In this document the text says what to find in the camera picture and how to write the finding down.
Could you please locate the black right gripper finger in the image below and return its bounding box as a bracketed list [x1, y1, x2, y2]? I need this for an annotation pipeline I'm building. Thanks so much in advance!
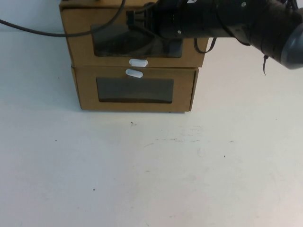
[126, 9, 146, 30]

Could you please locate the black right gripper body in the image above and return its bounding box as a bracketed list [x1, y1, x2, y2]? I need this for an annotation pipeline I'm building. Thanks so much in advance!
[143, 0, 183, 40]

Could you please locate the white plastic drawer handle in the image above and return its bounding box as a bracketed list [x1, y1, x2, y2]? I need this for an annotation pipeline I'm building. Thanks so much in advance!
[125, 68, 144, 79]
[129, 58, 149, 68]

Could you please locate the brown cardboard windowed shoe box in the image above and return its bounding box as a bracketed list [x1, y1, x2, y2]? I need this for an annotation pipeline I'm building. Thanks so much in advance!
[71, 63, 199, 113]

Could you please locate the black zip tie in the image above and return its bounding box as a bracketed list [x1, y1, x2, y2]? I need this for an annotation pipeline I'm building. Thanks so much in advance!
[261, 53, 269, 77]

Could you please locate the thin black cable loop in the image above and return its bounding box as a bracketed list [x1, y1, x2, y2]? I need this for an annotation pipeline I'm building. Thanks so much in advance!
[193, 36, 216, 54]

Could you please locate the long black cable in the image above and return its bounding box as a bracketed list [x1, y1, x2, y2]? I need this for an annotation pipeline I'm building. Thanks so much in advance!
[0, 0, 127, 38]

